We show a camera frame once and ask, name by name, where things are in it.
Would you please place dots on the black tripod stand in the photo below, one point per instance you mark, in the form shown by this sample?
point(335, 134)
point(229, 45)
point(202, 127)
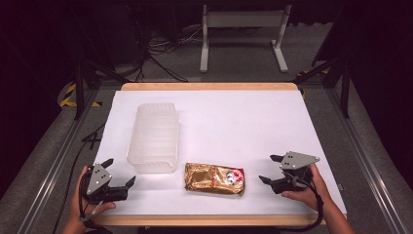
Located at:
point(345, 84)
point(79, 84)

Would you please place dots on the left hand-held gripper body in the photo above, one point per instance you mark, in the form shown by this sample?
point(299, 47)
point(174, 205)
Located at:
point(98, 179)

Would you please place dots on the white metal table frame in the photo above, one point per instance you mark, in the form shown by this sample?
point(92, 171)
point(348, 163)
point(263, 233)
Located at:
point(243, 19)

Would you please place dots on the gold foil snack packet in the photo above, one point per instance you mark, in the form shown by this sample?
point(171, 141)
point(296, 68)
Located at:
point(211, 178)

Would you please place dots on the yellow black hazard tape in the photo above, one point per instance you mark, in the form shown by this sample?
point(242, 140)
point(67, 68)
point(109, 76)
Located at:
point(69, 99)

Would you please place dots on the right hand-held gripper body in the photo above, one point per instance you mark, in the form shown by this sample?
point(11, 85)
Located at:
point(297, 160)

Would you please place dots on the translucent plastic container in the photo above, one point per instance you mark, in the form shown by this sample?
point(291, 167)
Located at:
point(154, 139)

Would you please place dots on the aluminium floor rail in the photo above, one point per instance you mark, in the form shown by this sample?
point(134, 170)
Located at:
point(58, 162)
point(361, 152)

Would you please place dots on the person's right hand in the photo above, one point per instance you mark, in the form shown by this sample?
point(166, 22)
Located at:
point(316, 195)

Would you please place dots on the white paper sheet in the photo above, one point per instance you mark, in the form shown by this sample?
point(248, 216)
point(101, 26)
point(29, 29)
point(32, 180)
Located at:
point(233, 130)

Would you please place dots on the person's left hand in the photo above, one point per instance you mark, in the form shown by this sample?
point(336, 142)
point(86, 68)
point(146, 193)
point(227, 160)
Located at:
point(77, 208)

